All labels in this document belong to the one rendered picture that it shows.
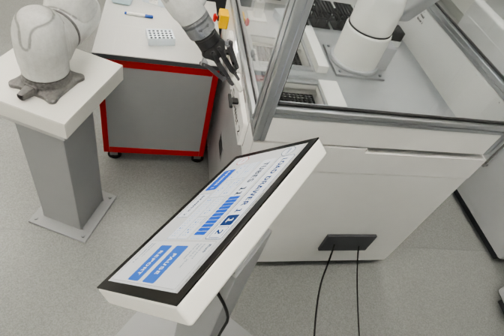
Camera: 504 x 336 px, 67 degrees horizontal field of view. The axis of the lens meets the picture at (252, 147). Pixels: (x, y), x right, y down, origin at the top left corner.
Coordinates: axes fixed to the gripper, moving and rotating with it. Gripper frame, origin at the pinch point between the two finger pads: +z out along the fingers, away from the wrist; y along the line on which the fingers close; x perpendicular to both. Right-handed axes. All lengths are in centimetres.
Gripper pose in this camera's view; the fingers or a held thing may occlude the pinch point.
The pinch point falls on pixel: (235, 82)
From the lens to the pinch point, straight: 130.7
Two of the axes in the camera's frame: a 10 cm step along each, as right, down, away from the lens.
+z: 4.5, 6.3, 6.3
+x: -4.9, -4.2, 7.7
